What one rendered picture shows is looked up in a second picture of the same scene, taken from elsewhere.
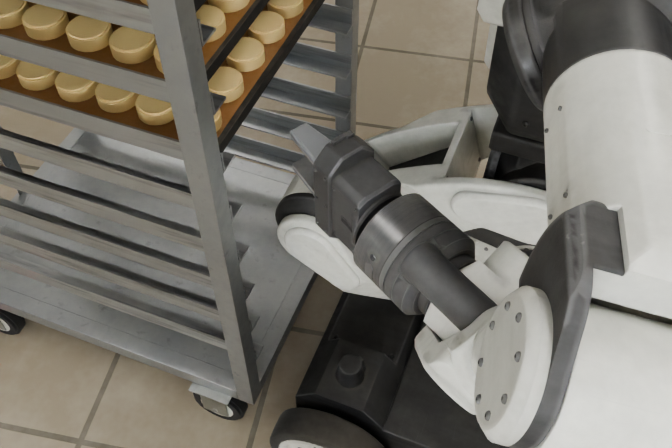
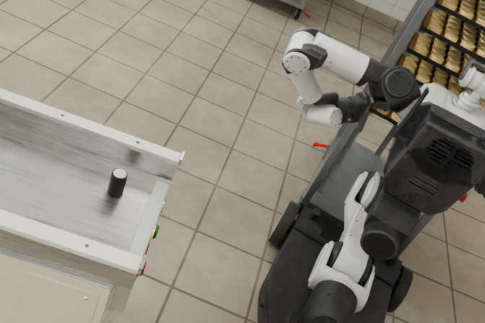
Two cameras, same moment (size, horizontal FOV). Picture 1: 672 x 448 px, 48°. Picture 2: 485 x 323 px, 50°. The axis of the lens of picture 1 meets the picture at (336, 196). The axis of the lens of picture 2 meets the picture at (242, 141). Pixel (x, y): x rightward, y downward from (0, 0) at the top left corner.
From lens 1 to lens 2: 1.56 m
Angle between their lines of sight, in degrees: 55
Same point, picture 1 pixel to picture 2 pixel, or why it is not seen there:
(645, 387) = (301, 37)
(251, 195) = not seen: hidden behind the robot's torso
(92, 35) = not seen: hidden behind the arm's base
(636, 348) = (307, 38)
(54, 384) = (305, 168)
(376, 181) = (356, 99)
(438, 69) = not seen: outside the picture
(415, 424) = (295, 239)
